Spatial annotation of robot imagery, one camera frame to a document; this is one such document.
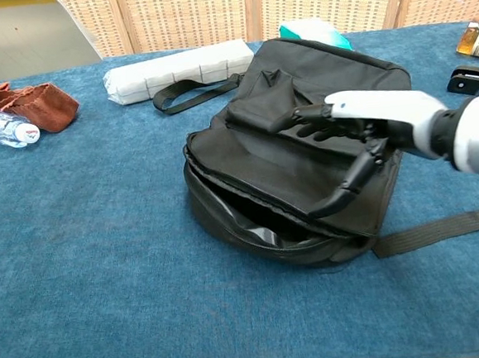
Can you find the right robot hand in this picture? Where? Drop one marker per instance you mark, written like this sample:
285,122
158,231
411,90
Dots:
383,109

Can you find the black backpack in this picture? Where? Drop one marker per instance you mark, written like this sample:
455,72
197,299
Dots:
264,173

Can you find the black stapler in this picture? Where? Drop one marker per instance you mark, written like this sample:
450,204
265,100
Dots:
470,80

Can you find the teal wet wipes pack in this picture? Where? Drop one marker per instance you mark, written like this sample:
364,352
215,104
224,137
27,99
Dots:
315,30

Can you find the wrapped tissue pack row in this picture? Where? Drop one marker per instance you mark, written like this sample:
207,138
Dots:
173,74

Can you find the wicker folding screen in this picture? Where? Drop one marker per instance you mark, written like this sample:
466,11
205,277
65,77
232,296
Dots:
189,13

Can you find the blue felt table cover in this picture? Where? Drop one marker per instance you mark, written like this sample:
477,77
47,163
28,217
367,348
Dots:
151,318

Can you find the brown cloth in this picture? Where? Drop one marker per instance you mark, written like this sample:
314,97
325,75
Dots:
47,109

